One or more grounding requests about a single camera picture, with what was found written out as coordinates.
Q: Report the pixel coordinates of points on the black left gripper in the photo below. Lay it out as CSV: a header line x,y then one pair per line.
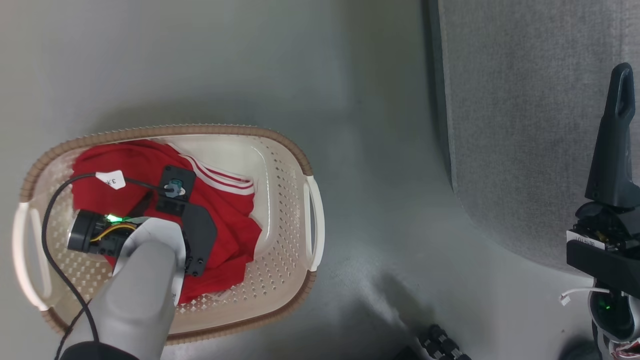
x,y
201,235

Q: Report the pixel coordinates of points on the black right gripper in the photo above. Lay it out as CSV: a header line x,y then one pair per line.
x,y
607,250

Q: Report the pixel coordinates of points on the red garment with white stripes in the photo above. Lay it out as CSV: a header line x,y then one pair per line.
x,y
225,235

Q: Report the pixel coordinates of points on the black ribbed robot base wheel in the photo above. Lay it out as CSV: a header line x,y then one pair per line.
x,y
442,345

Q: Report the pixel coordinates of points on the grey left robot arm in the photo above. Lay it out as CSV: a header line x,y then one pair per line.
x,y
140,300

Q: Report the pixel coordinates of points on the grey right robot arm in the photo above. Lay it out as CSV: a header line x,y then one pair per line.
x,y
617,320

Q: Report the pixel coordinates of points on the grey fabric sofa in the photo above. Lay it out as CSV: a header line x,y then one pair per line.
x,y
525,125

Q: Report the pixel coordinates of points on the beige perforated laundry basket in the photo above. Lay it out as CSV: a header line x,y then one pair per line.
x,y
280,200

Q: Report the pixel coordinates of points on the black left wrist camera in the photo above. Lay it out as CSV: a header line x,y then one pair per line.
x,y
175,190

